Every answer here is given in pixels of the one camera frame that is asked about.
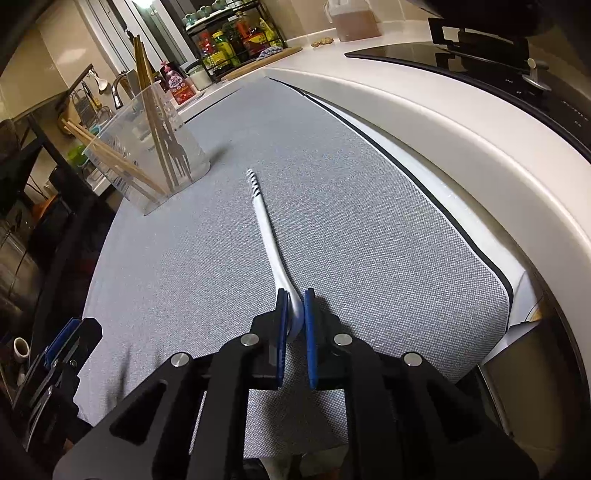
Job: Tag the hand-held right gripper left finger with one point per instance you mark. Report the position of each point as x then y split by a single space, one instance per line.
281 341

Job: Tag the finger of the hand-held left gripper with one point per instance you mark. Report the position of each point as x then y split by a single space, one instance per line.
85 341
62 344

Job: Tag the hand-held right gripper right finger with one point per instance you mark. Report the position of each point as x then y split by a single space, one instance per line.
311 341

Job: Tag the clear plastic utensil container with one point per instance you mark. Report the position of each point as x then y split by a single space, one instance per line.
189 154

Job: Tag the tape roll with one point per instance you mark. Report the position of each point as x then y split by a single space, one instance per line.
18 353

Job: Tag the grey cloth mat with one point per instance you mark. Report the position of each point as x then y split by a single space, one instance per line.
369 230

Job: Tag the orange cookware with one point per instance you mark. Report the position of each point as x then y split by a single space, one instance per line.
46 205

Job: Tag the green bowl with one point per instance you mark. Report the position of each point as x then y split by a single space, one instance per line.
76 157

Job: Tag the black shelf rack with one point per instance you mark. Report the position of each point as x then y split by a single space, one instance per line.
62 150

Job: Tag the metal grater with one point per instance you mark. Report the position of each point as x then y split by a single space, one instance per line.
84 106

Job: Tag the chrome sink faucet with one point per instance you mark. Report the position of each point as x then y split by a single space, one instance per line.
115 92

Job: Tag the white hanging ladle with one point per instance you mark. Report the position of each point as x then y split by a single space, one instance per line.
102 84

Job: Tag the red refill pouch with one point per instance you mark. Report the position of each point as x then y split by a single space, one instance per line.
180 90

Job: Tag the white jar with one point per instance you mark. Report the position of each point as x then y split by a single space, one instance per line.
201 78

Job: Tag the wooden cutting board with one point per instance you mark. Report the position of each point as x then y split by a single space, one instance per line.
281 54

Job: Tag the blue white cloth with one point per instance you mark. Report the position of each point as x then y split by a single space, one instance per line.
271 50

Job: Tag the small brown nuts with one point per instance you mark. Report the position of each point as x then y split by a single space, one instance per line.
323 42

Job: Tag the row of condiment bottles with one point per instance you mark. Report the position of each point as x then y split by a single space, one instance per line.
235 41

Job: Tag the black stove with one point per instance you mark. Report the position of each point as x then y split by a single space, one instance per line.
438 57

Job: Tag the cooking oil jug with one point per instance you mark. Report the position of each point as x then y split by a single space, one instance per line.
355 23

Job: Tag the black spice rack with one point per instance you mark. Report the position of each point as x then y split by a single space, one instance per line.
220 16

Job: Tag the row of teal cups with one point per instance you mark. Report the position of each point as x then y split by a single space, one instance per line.
217 8

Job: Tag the black wok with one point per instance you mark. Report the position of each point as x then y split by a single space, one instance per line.
508 11

